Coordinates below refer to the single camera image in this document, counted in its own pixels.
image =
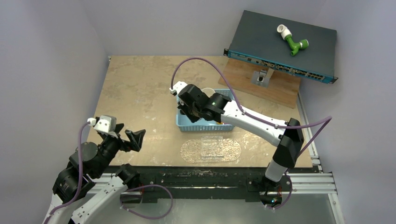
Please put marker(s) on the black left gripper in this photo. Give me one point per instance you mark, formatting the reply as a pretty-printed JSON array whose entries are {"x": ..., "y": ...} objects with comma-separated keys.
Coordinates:
[{"x": 135, "y": 138}]

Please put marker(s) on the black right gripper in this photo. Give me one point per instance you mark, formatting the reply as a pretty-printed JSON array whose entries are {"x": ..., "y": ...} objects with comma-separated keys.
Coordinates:
[{"x": 187, "y": 111}]

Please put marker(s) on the yellow mug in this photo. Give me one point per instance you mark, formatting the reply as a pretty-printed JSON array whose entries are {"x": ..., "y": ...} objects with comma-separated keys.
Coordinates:
[{"x": 208, "y": 91}]

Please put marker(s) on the light blue perforated basket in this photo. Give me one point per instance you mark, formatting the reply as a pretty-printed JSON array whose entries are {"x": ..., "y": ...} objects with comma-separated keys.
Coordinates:
[{"x": 185, "y": 125}]

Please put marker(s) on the clear textured square dish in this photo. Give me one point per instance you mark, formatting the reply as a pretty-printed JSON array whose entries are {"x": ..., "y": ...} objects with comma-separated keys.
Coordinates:
[{"x": 211, "y": 148}]

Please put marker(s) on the textured clear oval tray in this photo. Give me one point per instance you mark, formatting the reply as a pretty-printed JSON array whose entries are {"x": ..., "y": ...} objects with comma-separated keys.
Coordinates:
[{"x": 190, "y": 151}]

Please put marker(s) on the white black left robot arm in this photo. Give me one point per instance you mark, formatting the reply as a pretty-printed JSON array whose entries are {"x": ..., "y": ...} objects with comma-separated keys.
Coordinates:
[{"x": 88, "y": 162}]

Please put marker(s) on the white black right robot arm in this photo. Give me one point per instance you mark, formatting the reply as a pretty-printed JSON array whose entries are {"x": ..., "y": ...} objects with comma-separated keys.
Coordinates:
[{"x": 284, "y": 135}]

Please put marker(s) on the wooden board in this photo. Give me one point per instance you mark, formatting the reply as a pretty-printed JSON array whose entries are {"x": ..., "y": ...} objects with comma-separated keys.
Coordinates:
[{"x": 283, "y": 88}]

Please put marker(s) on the green white pipe fitting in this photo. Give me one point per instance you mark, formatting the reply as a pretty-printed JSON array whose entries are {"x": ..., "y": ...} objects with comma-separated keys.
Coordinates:
[{"x": 288, "y": 37}]

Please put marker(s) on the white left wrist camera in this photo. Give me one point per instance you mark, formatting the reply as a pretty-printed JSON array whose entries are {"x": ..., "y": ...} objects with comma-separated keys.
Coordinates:
[{"x": 105, "y": 124}]

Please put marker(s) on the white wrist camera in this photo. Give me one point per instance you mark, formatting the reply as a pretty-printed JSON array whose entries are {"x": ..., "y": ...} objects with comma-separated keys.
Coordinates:
[
  {"x": 177, "y": 87},
  {"x": 105, "y": 124}
]

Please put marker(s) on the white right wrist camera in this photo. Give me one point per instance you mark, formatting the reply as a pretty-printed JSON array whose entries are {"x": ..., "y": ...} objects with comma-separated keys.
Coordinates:
[{"x": 177, "y": 87}]

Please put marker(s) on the black metal base frame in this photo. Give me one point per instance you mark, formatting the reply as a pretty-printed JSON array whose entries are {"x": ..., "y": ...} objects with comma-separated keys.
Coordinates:
[{"x": 248, "y": 184}]

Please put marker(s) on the grey metal camera mount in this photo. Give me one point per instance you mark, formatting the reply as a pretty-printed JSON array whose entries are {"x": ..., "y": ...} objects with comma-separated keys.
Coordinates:
[{"x": 262, "y": 77}]

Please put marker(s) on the dark grey network switch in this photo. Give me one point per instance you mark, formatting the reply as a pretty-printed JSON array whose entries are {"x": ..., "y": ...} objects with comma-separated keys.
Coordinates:
[{"x": 256, "y": 41}]

